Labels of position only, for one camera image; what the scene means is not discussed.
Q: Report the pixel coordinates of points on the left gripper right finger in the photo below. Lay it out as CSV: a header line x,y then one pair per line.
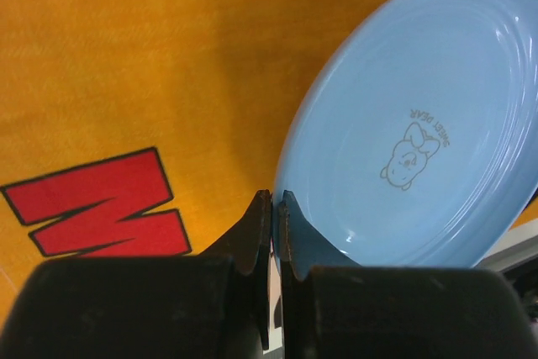
x,y
333,308

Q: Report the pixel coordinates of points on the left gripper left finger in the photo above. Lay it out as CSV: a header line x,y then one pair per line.
x,y
212,305

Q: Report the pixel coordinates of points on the blue plastic plate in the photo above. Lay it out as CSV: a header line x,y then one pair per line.
x,y
417,143

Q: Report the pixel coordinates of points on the orange cartoon mouse cloth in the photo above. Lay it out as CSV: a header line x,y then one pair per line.
x,y
212,84

